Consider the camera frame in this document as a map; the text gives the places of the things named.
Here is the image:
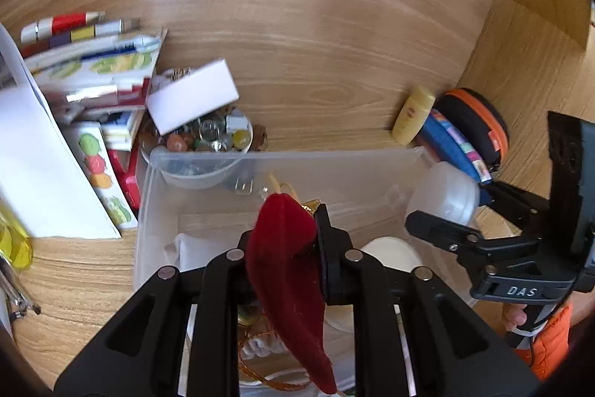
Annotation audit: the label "stack of booklets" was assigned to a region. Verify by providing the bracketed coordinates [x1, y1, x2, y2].
[24, 29, 168, 151]

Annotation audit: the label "white paper notepad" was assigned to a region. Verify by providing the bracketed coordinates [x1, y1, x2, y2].
[1, 29, 120, 240]

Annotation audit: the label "red velvet pouch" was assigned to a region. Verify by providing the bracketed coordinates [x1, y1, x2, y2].
[245, 193, 337, 394]

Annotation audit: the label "right hand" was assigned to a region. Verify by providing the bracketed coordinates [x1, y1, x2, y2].
[501, 303, 527, 332]

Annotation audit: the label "red striped pen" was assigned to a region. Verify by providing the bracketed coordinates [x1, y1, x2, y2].
[20, 11, 105, 44]

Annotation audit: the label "clear plastic storage bin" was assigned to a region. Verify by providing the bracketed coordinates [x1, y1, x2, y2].
[133, 145, 480, 397]

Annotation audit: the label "black orange zip case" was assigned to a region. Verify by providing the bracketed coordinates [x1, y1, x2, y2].
[435, 88, 509, 173]

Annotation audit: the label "black pens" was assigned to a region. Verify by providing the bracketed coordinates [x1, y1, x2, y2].
[0, 256, 41, 323]

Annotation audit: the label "blue patchwork pencil pouch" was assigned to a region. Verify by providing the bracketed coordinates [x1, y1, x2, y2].
[418, 109, 493, 186]

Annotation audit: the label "yellow-green spray bottle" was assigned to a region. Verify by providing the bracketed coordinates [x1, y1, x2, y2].
[0, 202, 33, 270]

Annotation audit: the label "white small box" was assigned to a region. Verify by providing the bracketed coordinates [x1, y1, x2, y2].
[145, 58, 240, 135]

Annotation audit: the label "small yellow lotion bottle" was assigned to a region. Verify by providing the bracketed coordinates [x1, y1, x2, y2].
[390, 87, 436, 146]

